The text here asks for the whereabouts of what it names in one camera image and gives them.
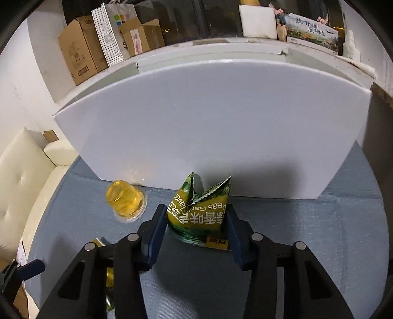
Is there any green peas snack bag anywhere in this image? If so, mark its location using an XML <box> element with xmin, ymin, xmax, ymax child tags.
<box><xmin>167</xmin><ymin>172</ymin><xmax>232</xmax><ymax>251</ymax></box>

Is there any yellow green snack packet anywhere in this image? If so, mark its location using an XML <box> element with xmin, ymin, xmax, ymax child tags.
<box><xmin>91</xmin><ymin>237</ymin><xmax>116</xmax><ymax>312</ymax></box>

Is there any small yellow jelly cup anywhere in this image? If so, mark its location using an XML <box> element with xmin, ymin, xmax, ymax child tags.
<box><xmin>105</xmin><ymin>180</ymin><xmax>148</xmax><ymax>223</ymax></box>

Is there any white storage box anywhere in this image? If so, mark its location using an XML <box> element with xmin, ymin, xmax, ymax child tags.
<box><xmin>54</xmin><ymin>39</ymin><xmax>372</xmax><ymax>199</ymax></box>

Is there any wooden side shelf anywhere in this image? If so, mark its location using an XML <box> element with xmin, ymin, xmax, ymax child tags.
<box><xmin>370</xmin><ymin>82</ymin><xmax>393</xmax><ymax>109</ymax></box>

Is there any large cardboard box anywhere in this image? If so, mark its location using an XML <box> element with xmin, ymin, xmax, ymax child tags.
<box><xmin>59</xmin><ymin>15</ymin><xmax>108</xmax><ymax>85</ymax></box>

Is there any small open cardboard box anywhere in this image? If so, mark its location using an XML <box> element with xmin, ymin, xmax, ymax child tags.
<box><xmin>118</xmin><ymin>18</ymin><xmax>165</xmax><ymax>57</ymax></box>

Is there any white plastic bottle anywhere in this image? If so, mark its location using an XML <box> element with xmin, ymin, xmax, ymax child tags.
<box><xmin>342</xmin><ymin>29</ymin><xmax>360</xmax><ymax>62</ymax></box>

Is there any printed landscape gift box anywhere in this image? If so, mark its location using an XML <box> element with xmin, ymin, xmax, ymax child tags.
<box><xmin>285</xmin><ymin>13</ymin><xmax>339</xmax><ymax>55</ymax></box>

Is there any white foam box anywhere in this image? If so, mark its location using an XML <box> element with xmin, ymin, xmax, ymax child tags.
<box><xmin>239</xmin><ymin>5</ymin><xmax>277</xmax><ymax>40</ymax></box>

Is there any white dotted paper bag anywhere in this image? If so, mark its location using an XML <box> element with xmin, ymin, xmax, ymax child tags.
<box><xmin>91</xmin><ymin>1</ymin><xmax>137</xmax><ymax>67</ymax></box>

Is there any orange pomelo fruit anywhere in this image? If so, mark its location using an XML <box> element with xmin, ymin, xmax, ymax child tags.
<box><xmin>240</xmin><ymin>0</ymin><xmax>260</xmax><ymax>6</ymax></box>

